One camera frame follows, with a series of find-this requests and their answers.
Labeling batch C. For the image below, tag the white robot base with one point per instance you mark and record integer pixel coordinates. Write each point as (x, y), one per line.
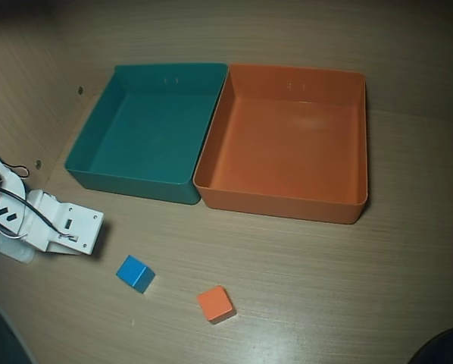
(20, 254)

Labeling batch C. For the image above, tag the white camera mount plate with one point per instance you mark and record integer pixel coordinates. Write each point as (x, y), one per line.
(82, 223)

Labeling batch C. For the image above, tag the teal plastic box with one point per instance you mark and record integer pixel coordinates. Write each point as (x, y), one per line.
(143, 132)

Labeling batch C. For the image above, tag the dark round object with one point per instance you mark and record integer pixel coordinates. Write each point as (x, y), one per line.
(446, 349)

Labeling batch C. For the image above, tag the blue cube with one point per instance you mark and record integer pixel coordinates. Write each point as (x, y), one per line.
(133, 271)

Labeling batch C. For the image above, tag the orange plastic box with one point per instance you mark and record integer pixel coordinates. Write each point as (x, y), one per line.
(287, 151)

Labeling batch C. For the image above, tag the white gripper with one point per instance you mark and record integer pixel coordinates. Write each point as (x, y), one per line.
(51, 212)

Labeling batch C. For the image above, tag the orange cube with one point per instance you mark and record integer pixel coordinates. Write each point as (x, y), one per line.
(215, 303)

